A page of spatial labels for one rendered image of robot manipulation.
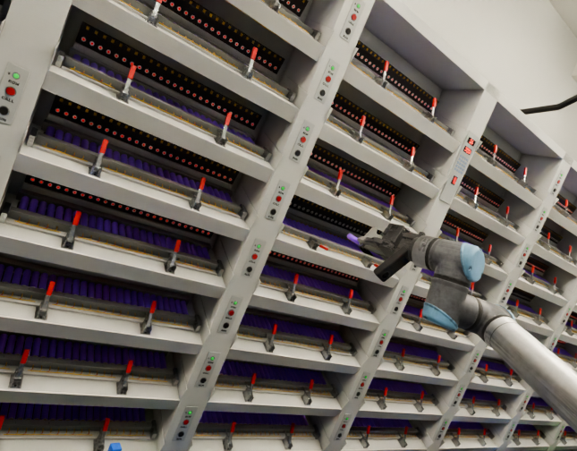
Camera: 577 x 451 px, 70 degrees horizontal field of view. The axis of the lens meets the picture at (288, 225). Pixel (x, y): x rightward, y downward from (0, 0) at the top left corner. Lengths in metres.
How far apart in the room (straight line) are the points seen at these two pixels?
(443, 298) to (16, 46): 1.10
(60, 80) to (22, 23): 0.12
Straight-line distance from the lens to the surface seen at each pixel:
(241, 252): 1.24
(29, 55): 1.08
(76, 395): 1.33
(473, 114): 1.76
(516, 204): 2.35
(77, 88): 1.08
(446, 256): 1.11
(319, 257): 1.40
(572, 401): 0.98
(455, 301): 1.10
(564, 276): 2.93
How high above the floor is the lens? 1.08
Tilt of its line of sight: 4 degrees down
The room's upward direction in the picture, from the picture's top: 23 degrees clockwise
